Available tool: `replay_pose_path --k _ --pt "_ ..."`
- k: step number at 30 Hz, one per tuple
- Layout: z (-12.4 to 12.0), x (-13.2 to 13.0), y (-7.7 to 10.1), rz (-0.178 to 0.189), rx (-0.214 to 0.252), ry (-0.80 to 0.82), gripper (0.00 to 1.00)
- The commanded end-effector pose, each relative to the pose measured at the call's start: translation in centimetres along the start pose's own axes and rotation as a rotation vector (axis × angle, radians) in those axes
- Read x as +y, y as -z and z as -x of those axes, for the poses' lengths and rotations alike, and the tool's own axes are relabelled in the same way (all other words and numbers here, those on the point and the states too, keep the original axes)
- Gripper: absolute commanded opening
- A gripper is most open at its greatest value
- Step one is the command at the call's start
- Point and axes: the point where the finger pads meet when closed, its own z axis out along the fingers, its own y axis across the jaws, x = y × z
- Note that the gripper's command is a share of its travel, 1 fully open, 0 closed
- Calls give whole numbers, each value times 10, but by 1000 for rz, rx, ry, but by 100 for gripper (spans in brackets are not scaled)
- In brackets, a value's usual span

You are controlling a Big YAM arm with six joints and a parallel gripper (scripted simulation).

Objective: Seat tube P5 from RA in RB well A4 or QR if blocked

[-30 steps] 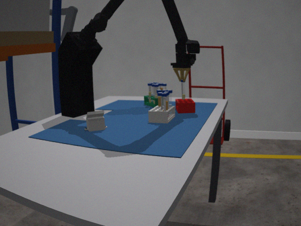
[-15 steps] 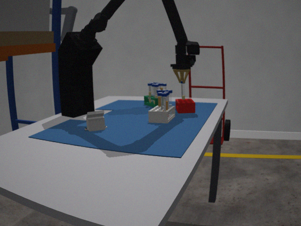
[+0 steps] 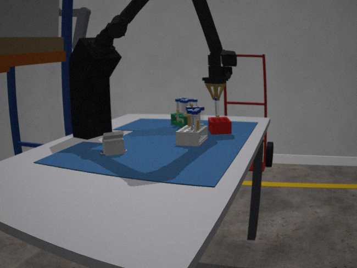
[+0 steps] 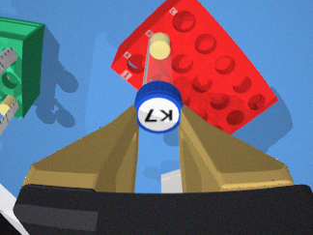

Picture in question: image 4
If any red tube rack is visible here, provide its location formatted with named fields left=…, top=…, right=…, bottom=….
left=110, top=0, right=278, bottom=134

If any green test tube rack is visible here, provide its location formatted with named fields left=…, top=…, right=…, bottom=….
left=0, top=16, right=45, bottom=119

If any blue bench mat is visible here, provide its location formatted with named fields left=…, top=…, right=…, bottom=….
left=0, top=0, right=313, bottom=198

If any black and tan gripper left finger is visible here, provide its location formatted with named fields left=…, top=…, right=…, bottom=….
left=22, top=104, right=139, bottom=192

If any white tube rack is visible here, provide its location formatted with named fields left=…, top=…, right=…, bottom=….
left=161, top=169, right=183, bottom=193

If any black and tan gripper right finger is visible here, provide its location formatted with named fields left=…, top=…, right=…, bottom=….
left=178, top=104, right=295, bottom=192

